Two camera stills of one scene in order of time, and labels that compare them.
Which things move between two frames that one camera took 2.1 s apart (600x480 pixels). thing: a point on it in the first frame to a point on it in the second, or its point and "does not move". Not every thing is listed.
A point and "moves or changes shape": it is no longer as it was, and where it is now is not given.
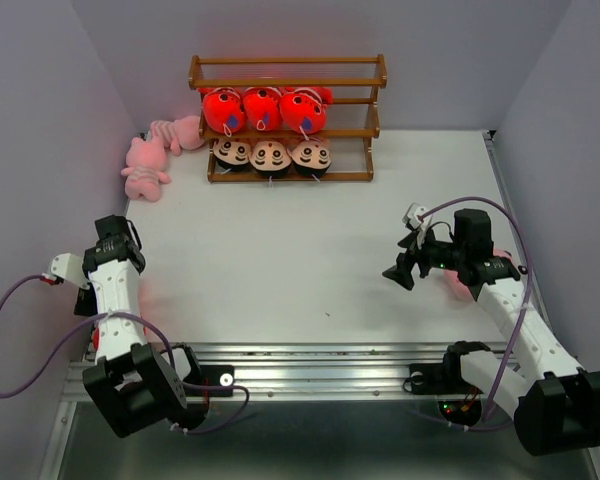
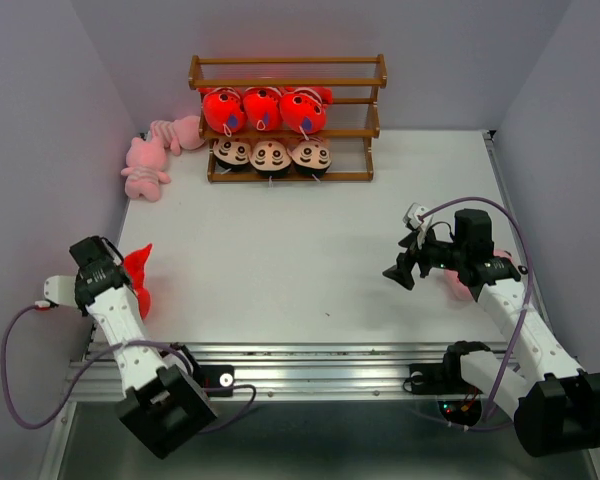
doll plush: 270,158 does not move
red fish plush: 263,107 does not move
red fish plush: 96,339 moves or changes shape
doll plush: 310,155 does not move
